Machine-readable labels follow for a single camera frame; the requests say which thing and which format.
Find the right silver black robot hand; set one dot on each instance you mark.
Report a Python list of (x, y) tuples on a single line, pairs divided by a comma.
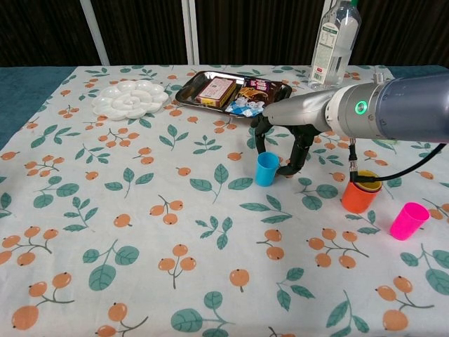
[(298, 110)]

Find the light blue plastic cup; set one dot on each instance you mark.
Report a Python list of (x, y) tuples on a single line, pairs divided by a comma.
[(264, 172)]

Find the yellow plastic cup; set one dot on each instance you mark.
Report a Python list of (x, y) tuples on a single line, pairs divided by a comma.
[(370, 184)]

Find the pink plastic cup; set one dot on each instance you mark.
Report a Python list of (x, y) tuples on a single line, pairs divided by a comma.
[(405, 224)]

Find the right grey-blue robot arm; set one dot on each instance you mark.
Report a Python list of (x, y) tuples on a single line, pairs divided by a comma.
[(403, 109)]

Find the large orange plastic cup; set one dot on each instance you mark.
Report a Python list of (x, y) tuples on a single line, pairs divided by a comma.
[(358, 203)]

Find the brown chocolate snack packet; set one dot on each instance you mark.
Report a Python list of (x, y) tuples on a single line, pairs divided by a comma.
[(254, 93)]

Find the blue white checkered packet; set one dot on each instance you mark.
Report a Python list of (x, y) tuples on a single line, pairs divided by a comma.
[(245, 109)]

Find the clear plastic bottle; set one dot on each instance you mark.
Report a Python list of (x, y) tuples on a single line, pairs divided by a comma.
[(331, 52)]

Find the pink snack box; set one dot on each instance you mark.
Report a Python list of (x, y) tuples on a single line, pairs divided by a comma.
[(214, 89)]

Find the green plastic dustpan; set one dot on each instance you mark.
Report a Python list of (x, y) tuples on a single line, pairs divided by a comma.
[(389, 142)]

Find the black metal tray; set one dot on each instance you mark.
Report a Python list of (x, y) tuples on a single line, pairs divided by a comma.
[(189, 93)]

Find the white flower paint palette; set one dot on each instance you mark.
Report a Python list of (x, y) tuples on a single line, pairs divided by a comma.
[(129, 100)]

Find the floral leaf fruit tablecloth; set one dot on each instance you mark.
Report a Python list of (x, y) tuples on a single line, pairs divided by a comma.
[(175, 228)]

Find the white double frame post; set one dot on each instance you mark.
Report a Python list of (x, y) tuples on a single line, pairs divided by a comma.
[(190, 31)]

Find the white slanted frame post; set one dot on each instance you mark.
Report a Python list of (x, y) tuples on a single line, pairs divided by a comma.
[(94, 31)]

